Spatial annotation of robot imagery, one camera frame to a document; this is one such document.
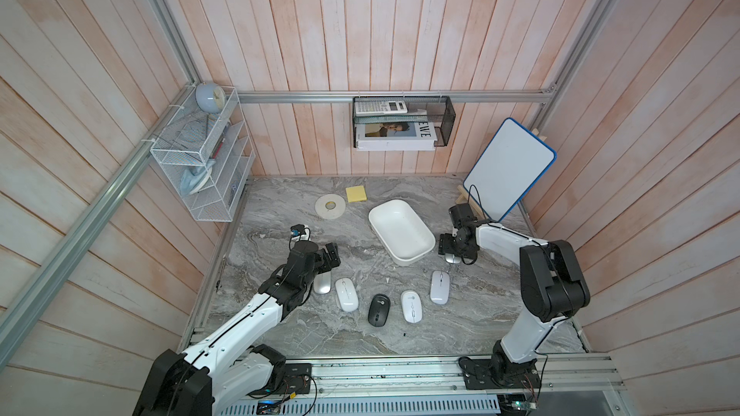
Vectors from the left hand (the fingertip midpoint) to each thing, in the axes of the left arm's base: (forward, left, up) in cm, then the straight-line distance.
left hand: (324, 252), depth 85 cm
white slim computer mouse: (-10, -7, -9) cm, 15 cm away
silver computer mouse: (-5, +2, -11) cm, 13 cm away
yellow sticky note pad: (+33, -8, -11) cm, 36 cm away
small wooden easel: (+27, -51, -6) cm, 58 cm away
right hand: (+8, -42, -11) cm, 44 cm away
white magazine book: (+34, -22, +17) cm, 44 cm away
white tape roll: (+27, +1, -11) cm, 29 cm away
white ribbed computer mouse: (-13, -26, -9) cm, 31 cm away
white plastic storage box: (+12, -27, -11) cm, 32 cm away
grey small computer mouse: (+4, -41, -10) cm, 43 cm away
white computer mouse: (-6, -36, -9) cm, 38 cm away
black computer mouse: (-14, -16, -10) cm, 24 cm away
